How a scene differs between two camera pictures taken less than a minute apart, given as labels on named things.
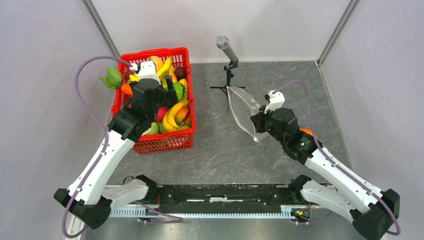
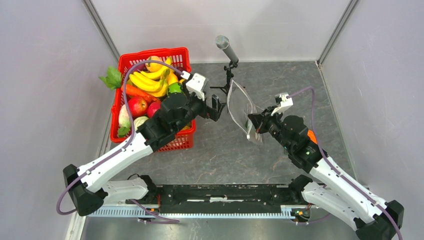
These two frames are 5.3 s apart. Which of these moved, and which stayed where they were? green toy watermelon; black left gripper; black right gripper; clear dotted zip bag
Moved: black left gripper
Stayed: green toy watermelon; clear dotted zip bag; black right gripper
